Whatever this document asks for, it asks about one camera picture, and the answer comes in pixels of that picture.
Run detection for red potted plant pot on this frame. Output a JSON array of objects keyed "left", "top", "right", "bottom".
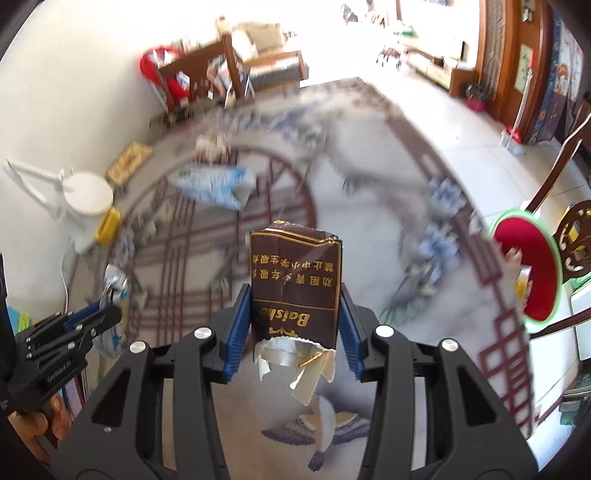
[{"left": 466, "top": 83, "right": 490, "bottom": 112}]

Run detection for blue patterned door curtain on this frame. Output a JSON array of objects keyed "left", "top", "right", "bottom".
[{"left": 528, "top": 13, "right": 584, "bottom": 145}]

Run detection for crumpled silver foil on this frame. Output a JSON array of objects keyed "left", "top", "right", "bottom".
[{"left": 94, "top": 264, "right": 131, "bottom": 359}]

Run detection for white mop with red base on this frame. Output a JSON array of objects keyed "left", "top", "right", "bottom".
[{"left": 500, "top": 69, "right": 533, "bottom": 156}]

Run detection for brown cigarette pack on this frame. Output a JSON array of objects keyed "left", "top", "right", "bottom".
[{"left": 249, "top": 220, "right": 342, "bottom": 406}]

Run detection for wooden dining chair far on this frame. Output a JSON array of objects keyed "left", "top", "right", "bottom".
[{"left": 160, "top": 33, "right": 247, "bottom": 102}]

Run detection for blue white toothpaste box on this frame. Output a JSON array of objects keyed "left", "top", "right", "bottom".
[{"left": 168, "top": 164, "right": 256, "bottom": 211}]

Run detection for person's left hand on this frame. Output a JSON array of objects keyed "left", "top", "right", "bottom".
[{"left": 8, "top": 394, "right": 72, "bottom": 465}]

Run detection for round wheeled stool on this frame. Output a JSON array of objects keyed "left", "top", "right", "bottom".
[{"left": 376, "top": 46, "right": 404, "bottom": 70}]

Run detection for white desk lamp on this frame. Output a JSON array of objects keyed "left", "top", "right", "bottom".
[{"left": 4, "top": 160, "right": 118, "bottom": 254}]

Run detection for red green trash bin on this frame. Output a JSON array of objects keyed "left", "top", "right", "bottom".
[{"left": 491, "top": 209, "right": 563, "bottom": 332}]

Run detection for red bag on chair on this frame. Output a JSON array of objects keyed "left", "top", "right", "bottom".
[{"left": 139, "top": 46, "right": 189, "bottom": 111}]

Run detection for crumpled paper ball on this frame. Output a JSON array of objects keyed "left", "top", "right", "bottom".
[{"left": 194, "top": 132, "right": 231, "bottom": 164}]

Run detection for white TV cabinet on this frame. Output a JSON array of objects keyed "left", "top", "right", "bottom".
[{"left": 397, "top": 31, "right": 477, "bottom": 98}]

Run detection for wooden dining chair right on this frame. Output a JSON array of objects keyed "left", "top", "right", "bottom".
[{"left": 526, "top": 99, "right": 590, "bottom": 339}]

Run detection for wooden dining chair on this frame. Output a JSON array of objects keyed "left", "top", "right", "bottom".
[
  {"left": 160, "top": 33, "right": 247, "bottom": 102},
  {"left": 526, "top": 99, "right": 590, "bottom": 339}
]

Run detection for floral patterned tablecloth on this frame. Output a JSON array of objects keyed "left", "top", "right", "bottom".
[{"left": 68, "top": 77, "right": 537, "bottom": 480}]

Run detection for wooden sofa with cushions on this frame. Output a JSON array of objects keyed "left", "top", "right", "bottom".
[{"left": 215, "top": 16, "right": 308, "bottom": 93}]

